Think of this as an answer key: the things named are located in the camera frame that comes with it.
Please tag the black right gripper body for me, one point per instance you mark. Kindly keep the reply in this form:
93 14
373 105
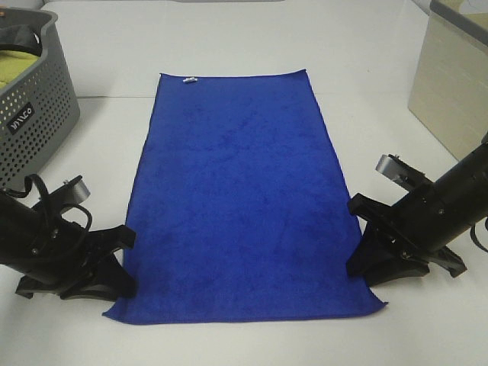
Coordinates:
380 215

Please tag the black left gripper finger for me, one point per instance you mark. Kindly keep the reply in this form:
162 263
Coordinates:
107 280
28 287

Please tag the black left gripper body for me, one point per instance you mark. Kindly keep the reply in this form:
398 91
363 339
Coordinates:
69 266

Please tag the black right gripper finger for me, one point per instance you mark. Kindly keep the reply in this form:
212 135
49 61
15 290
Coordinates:
370 255
384 266

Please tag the blue microfiber towel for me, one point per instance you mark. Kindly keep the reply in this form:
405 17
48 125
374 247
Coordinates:
239 206

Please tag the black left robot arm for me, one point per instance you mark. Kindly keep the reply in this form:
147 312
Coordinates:
47 237

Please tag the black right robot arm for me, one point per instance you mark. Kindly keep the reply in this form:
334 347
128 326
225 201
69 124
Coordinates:
434 214

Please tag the beige storage box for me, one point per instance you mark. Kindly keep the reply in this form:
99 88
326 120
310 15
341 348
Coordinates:
449 93

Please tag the grey perforated laundry basket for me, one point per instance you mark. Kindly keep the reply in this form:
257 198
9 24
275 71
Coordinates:
39 108

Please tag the yellow-green towel in basket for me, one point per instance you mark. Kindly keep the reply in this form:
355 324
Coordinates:
14 63

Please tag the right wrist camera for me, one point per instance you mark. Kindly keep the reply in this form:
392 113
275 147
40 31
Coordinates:
404 175

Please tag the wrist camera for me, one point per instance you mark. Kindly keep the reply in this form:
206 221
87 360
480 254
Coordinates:
404 175
73 191

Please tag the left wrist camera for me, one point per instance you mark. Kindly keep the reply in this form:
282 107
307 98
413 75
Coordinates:
73 191

